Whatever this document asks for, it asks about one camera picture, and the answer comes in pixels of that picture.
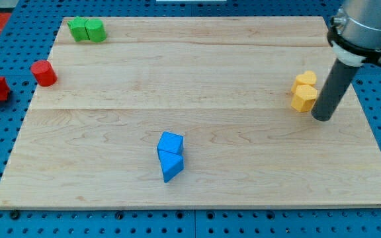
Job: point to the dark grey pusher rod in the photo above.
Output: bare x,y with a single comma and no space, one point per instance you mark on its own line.
338,81

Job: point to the green cylinder block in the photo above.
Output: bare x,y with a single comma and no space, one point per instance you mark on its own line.
95,30

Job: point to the red cylinder block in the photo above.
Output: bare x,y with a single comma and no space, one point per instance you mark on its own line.
43,73

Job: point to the green star block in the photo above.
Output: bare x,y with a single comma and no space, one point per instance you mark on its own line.
77,28

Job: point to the yellow hexagon block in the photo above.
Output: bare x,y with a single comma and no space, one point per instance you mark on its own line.
304,98

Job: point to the light wooden board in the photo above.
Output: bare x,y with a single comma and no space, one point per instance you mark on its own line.
89,142

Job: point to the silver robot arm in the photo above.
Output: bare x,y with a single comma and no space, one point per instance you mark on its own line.
355,32

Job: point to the blue cube block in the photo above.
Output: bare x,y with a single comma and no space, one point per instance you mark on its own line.
170,143

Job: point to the blue triangle block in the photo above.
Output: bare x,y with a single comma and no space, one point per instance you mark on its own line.
171,164

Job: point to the yellow heart block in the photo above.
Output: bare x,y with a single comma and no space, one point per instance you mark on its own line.
306,78

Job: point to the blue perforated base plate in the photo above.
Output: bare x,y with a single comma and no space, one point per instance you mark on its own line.
27,32

